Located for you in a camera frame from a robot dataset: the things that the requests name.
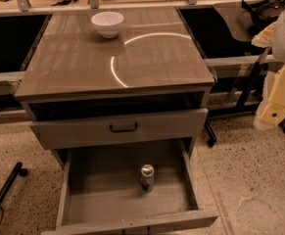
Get rolling side table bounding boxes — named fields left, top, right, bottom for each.
left=204, top=1, right=285, bottom=148

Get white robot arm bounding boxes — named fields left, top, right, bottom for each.
left=252, top=10, right=285, bottom=130

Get black VR headset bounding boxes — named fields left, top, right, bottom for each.
left=241, top=0, right=285, bottom=29

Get black drawer handle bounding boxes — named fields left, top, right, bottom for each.
left=109, top=122, right=138, bottom=133

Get grey wooden drawer cabinet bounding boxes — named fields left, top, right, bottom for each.
left=16, top=7, right=214, bottom=165

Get open lower wooden drawer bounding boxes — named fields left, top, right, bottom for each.
left=42, top=139, right=217, bottom=235

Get closed upper drawer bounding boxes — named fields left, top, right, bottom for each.
left=31, top=109, right=208, bottom=150

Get silver redbull can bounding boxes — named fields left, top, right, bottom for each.
left=140, top=164, right=155, bottom=192

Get black stand leg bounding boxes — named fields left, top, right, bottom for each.
left=0, top=163, right=28, bottom=207

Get white ceramic bowl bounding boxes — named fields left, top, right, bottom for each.
left=91, top=12, right=124, bottom=38

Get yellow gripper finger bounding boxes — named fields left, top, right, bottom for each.
left=251, top=23, right=276, bottom=48
left=254, top=65, right=285, bottom=131

